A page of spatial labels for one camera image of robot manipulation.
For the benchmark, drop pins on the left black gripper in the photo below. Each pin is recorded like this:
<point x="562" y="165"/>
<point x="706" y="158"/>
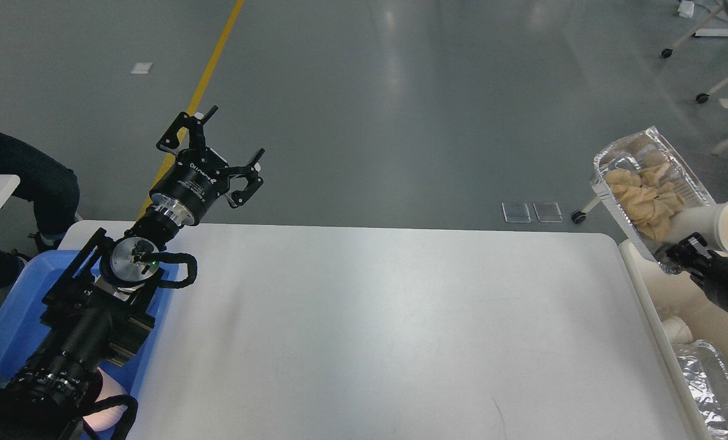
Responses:
<point x="192" y="184"/>

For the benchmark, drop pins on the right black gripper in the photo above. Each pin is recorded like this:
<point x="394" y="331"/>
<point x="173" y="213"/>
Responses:
<point x="708" y="270"/>

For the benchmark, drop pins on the white paper cup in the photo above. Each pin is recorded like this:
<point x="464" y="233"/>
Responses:
<point x="710" y="221"/>

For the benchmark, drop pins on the brown paper napkin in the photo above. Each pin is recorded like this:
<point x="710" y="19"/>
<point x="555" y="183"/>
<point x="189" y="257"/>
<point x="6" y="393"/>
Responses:
<point x="648" y="203"/>

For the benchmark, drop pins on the aluminium foil tray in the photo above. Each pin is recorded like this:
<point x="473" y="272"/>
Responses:
<point x="652" y="250"/>

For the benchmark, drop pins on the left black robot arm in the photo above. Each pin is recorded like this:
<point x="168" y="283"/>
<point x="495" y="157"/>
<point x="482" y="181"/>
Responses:
<point x="97" y="310"/>

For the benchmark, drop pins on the beige plastic bin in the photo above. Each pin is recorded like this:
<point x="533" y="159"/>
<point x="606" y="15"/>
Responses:
<point x="674" y="295"/>

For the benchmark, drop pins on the grey office chair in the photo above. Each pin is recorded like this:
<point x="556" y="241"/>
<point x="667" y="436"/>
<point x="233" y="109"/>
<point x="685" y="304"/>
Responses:
<point x="698" y="181"/>

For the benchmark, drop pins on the white floor plate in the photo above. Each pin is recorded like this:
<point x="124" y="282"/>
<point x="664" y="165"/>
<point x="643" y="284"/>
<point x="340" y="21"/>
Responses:
<point x="141" y="68"/>

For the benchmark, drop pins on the foil tray in bin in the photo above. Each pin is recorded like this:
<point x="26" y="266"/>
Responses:
<point x="705" y="372"/>

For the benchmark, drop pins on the clear floor plate right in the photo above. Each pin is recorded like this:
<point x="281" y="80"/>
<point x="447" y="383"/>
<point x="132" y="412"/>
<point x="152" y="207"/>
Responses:
<point x="548" y="212"/>

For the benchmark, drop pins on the clear floor plate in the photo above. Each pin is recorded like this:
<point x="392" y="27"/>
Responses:
<point x="516" y="212"/>
<point x="548" y="212"/>

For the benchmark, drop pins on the seated person in jeans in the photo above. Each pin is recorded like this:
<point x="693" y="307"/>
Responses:
<point x="51" y="187"/>

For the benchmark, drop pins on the clear floor plate left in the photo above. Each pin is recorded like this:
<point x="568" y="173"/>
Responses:
<point x="516" y="212"/>

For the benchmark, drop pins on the blue plastic tray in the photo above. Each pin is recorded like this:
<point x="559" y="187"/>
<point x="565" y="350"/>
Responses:
<point x="21" y="333"/>

